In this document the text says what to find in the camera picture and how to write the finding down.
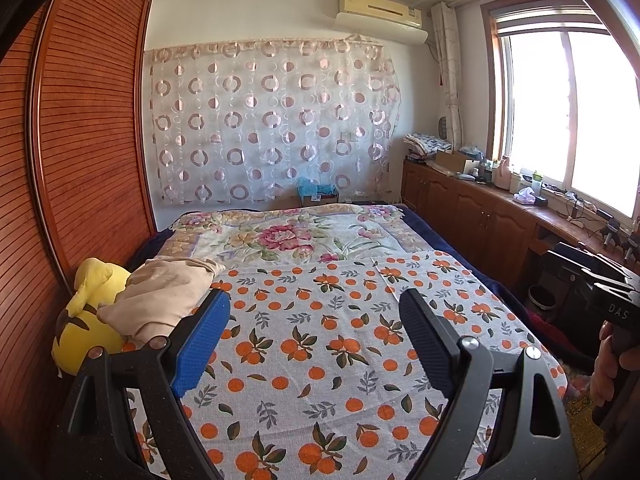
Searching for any white window curtain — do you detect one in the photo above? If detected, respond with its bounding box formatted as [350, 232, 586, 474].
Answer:
[430, 2, 466, 148]

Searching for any cardboard box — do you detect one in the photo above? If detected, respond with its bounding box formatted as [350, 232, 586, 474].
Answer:
[435, 150, 476, 176]

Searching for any wooden framed window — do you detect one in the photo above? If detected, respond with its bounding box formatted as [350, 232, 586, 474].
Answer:
[480, 0, 640, 221]

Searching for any yellow plush toy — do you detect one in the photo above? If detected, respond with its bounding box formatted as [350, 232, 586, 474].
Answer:
[52, 257, 132, 376]

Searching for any small waste bin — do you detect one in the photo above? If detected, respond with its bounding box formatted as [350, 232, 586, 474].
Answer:
[527, 284, 558, 311]

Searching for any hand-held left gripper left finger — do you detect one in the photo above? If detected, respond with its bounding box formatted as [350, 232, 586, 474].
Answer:
[50, 287, 232, 480]

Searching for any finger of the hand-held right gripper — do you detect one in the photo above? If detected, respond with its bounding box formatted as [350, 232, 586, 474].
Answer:
[542, 242, 631, 291]

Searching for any orange fruit print bedsheet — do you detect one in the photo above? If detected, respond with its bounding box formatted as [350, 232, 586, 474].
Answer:
[120, 250, 568, 480]

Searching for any person's right hand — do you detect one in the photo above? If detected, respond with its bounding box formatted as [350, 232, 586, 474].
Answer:
[590, 322, 623, 408]

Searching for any black cable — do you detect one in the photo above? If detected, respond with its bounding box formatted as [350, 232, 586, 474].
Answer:
[565, 196, 608, 221]

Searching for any folded patterned cloth stack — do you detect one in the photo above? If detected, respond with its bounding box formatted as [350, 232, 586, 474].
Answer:
[404, 131, 453, 158]

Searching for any wooden side cabinet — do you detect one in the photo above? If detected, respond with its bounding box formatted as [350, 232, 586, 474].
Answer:
[401, 157, 640, 301]

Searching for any beige printed t-shirt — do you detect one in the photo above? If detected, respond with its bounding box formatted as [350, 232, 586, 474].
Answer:
[96, 257, 228, 346]

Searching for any blue bag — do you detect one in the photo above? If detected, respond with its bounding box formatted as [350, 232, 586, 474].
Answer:
[297, 177, 341, 206]

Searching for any floral blanket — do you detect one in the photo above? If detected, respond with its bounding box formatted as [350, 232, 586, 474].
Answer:
[157, 205, 436, 266]

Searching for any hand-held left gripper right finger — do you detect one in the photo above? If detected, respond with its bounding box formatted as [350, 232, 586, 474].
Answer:
[399, 287, 576, 480]

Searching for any red cloth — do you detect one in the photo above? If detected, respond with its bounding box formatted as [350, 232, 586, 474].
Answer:
[530, 310, 596, 366]

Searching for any wooden slatted wardrobe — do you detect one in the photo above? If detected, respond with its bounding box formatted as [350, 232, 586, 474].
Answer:
[0, 0, 158, 461]

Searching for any wall air conditioner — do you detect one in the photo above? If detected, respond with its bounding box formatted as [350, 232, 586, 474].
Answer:
[335, 0, 430, 45]

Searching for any sheer circle pattern curtain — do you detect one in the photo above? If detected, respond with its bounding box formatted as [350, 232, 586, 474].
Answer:
[145, 37, 403, 206]

